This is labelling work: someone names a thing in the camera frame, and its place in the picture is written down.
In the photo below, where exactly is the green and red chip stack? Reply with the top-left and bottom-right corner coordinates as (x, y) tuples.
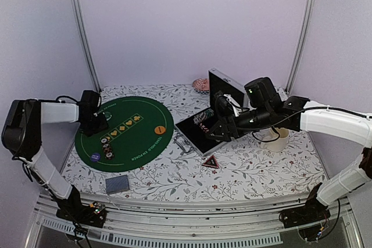
(100, 138), (114, 160)

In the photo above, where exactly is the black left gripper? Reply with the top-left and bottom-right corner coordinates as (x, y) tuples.
(81, 112), (109, 136)

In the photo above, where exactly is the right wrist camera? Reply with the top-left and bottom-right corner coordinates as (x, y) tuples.
(214, 92), (242, 117)

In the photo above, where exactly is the blue playing card deck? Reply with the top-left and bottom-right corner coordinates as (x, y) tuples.
(105, 175), (130, 195)

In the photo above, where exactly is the aluminium front rail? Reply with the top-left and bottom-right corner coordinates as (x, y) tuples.
(27, 192), (364, 248)

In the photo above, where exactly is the red dice row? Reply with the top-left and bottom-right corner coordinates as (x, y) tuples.
(199, 123), (209, 134)

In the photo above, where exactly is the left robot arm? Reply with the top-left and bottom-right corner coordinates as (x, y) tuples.
(1, 90), (108, 221)

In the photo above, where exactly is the patterned ceramic bowl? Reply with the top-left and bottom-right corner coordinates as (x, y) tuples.
(192, 78), (210, 94)

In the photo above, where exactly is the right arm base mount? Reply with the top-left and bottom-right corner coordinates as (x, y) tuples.
(278, 199), (331, 242)

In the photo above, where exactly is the green round poker mat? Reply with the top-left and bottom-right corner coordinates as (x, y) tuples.
(75, 96), (174, 172)

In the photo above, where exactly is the black red triangle token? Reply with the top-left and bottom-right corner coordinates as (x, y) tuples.
(202, 155), (219, 169)

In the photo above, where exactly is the clear dealer button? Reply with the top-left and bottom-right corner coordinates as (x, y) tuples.
(103, 112), (112, 121)

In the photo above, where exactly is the orange big blind button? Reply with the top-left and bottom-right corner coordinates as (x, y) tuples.
(154, 125), (166, 135)

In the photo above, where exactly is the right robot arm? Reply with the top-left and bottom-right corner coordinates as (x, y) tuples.
(206, 77), (371, 222)

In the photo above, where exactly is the aluminium poker chip case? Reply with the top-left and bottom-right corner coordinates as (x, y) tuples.
(176, 69), (248, 157)

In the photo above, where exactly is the white ribbed mug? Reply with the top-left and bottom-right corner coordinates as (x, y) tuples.
(260, 128), (289, 152)

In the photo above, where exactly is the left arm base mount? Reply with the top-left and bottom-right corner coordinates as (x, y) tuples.
(56, 199), (107, 228)

